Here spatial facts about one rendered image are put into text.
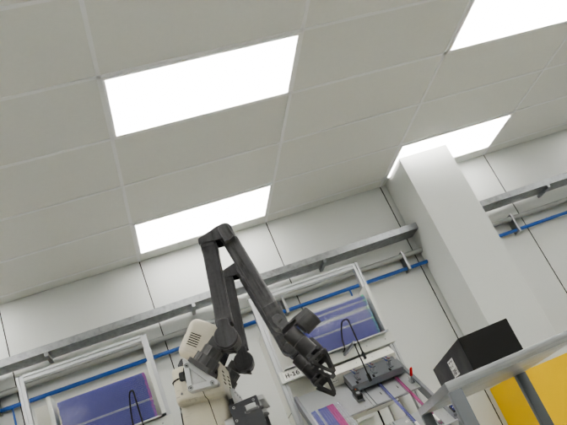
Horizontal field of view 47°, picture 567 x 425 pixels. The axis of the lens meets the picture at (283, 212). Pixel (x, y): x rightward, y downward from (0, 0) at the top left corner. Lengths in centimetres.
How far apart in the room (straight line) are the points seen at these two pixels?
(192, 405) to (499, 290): 383
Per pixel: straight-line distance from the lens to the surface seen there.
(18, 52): 349
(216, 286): 228
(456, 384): 209
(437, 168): 612
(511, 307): 576
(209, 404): 236
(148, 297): 580
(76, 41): 350
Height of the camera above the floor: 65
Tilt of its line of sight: 23 degrees up
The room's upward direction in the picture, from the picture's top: 24 degrees counter-clockwise
